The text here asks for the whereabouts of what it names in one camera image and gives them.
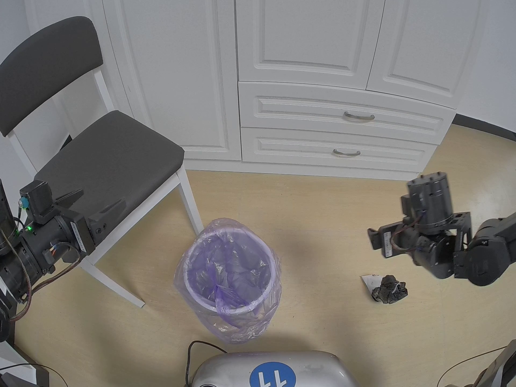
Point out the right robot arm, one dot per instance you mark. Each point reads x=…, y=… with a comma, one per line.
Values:
x=487, y=252

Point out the white wardrobe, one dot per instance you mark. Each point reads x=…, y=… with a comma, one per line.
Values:
x=302, y=34

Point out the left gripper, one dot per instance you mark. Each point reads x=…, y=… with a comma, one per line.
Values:
x=60, y=240

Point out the white trash bin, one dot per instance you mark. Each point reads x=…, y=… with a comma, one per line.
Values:
x=229, y=306

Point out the purple plastic bag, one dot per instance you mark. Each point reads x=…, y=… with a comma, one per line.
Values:
x=242, y=325

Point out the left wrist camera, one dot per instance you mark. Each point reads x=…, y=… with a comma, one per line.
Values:
x=38, y=200

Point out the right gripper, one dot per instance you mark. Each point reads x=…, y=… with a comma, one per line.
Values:
x=411, y=246

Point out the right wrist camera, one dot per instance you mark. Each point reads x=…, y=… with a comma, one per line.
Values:
x=410, y=206

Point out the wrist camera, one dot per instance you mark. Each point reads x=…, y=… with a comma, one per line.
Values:
x=38, y=200
x=410, y=206

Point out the grey and white chair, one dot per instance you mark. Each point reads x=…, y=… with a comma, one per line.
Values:
x=105, y=167

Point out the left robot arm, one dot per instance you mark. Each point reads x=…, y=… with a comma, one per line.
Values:
x=10, y=264

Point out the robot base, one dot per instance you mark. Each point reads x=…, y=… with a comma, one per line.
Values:
x=274, y=369

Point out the crumpled black plastic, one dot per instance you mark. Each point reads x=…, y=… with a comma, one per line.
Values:
x=389, y=290

